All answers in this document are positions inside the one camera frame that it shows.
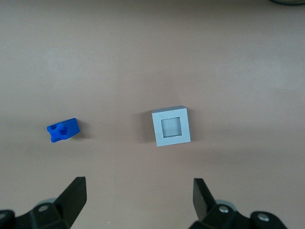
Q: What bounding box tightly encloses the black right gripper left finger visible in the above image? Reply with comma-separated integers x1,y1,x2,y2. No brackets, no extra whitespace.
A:
14,176,87,229

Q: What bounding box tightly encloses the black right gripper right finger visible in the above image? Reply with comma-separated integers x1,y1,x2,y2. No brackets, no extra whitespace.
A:
188,178,253,229

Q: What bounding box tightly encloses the blue plastic part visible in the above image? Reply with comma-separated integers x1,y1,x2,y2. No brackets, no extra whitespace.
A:
46,117,80,143

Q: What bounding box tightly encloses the gray square base block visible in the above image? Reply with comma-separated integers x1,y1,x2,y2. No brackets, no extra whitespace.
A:
151,105,193,146

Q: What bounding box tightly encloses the thick black cable loop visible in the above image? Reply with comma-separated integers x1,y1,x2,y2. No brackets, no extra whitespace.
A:
268,0,305,5

